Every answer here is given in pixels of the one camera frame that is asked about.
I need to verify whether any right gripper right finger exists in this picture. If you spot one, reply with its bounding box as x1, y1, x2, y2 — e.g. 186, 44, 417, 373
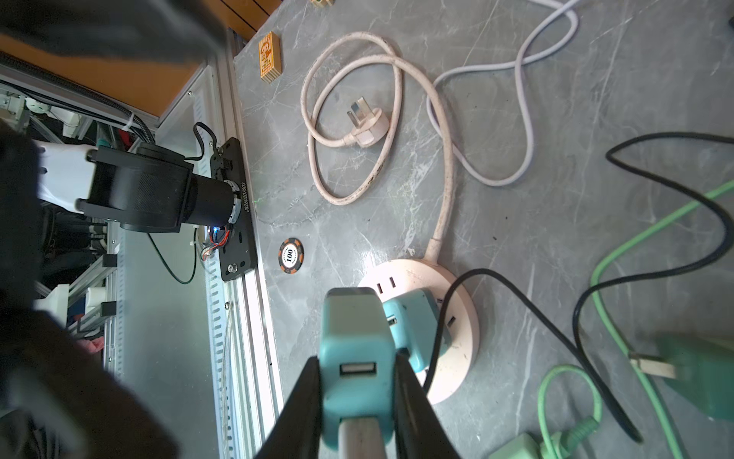
393, 354, 459, 458

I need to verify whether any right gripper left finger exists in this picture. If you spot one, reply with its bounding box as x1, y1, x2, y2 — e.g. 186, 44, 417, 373
256, 356, 321, 459

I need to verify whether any teal charger with white cable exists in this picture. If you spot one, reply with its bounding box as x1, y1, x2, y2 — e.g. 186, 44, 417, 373
318, 287, 396, 451

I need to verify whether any teal charger with black cable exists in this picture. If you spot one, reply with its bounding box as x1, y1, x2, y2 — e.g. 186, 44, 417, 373
383, 288, 441, 373

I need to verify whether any black usb cable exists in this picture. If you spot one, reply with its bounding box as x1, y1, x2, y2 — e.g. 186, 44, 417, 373
421, 131, 734, 444

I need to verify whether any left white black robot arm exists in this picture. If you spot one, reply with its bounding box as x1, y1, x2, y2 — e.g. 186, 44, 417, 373
1, 1, 237, 458

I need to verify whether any round pink power socket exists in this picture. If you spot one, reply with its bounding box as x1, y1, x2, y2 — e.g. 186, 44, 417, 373
359, 259, 480, 405

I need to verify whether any green charger lower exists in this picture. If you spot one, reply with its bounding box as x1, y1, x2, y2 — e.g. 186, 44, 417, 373
487, 433, 542, 459

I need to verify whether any green charger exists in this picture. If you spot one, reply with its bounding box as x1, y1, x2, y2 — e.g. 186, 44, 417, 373
487, 433, 542, 459
628, 334, 733, 421

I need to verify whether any green charger upper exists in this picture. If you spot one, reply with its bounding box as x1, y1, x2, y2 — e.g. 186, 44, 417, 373
628, 334, 733, 421

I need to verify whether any orange matchbox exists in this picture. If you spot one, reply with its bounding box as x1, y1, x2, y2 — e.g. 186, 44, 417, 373
258, 32, 283, 83

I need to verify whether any small orange connector piece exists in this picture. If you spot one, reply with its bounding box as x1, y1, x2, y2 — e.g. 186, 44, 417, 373
310, 0, 334, 8

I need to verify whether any aluminium front rail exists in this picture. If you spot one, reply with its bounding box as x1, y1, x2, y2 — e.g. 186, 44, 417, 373
102, 33, 285, 459

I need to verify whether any small round black ring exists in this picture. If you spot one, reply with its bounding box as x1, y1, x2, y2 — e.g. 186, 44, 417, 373
277, 237, 305, 275

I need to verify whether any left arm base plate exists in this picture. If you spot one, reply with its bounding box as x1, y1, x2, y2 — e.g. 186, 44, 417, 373
209, 138, 258, 281

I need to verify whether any green multi-head cable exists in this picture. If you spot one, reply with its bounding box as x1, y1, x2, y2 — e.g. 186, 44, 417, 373
535, 179, 734, 459

